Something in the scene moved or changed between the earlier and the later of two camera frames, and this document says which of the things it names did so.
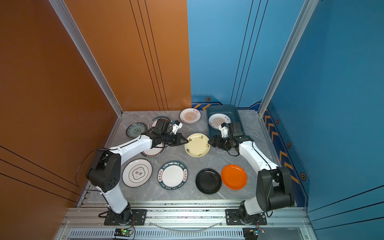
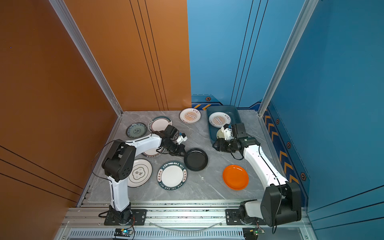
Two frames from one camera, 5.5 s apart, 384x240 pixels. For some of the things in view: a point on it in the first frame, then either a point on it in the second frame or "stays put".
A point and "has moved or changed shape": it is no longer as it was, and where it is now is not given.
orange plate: (234, 177) stays put
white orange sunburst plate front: (216, 119) stays put
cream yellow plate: (197, 145) has moved or changed shape
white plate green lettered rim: (172, 175) stays put
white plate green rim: (155, 151) stays put
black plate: (208, 181) → (196, 159)
